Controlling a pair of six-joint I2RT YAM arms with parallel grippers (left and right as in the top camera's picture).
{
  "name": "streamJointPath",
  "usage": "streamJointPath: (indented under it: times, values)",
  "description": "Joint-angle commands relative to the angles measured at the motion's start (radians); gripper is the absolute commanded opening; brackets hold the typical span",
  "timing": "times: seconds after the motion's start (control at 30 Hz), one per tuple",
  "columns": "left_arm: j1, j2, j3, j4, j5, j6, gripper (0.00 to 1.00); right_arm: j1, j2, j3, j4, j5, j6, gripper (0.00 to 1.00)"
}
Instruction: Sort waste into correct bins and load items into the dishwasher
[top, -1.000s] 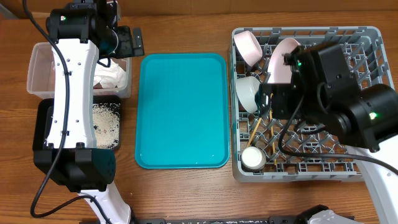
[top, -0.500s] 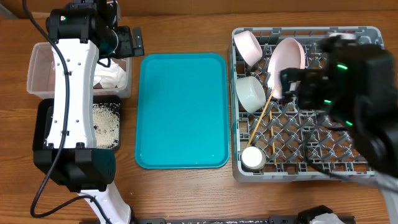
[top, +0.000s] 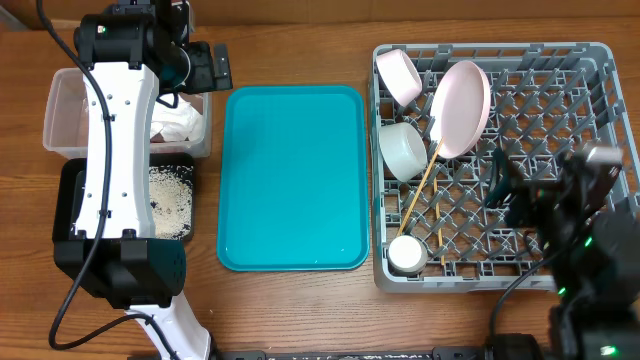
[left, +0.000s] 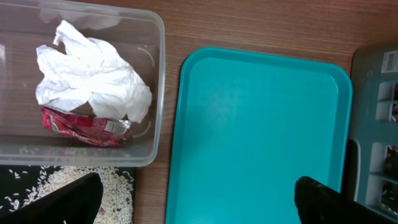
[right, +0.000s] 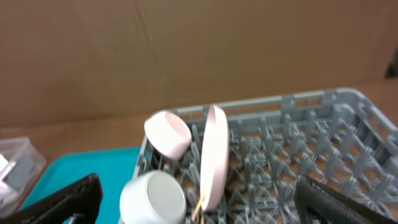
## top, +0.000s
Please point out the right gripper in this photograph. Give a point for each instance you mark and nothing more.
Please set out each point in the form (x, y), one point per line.
(523, 201)

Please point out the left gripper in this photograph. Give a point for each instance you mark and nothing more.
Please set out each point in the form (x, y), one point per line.
(209, 78)

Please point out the white napkin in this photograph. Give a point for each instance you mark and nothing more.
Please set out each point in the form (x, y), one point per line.
(183, 123)

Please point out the white round plate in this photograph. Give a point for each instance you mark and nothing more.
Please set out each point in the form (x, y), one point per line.
(460, 109)

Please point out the wooden chopstick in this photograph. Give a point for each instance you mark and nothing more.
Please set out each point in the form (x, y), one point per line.
(438, 216)
(420, 187)

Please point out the grey shallow bowl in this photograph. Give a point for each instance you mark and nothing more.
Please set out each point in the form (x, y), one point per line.
(403, 150)

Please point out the white cup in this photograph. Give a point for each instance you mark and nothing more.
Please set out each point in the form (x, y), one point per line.
(407, 255)

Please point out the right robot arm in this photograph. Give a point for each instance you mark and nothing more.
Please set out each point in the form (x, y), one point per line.
(592, 253)

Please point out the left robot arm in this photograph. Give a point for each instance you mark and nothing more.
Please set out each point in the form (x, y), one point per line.
(133, 56)

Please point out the grey dish rack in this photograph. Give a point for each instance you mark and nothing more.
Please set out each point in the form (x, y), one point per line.
(546, 98)

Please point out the spilled rice grains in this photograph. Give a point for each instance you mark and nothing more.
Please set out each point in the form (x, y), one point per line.
(171, 199)

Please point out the teal serving tray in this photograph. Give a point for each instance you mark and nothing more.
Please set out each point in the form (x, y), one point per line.
(294, 181)

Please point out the clear plastic bin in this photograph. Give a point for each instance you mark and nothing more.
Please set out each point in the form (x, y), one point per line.
(66, 120)

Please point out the black tray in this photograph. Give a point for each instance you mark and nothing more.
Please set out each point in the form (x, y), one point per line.
(71, 191)

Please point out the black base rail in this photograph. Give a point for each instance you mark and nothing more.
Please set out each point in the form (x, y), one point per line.
(437, 353)

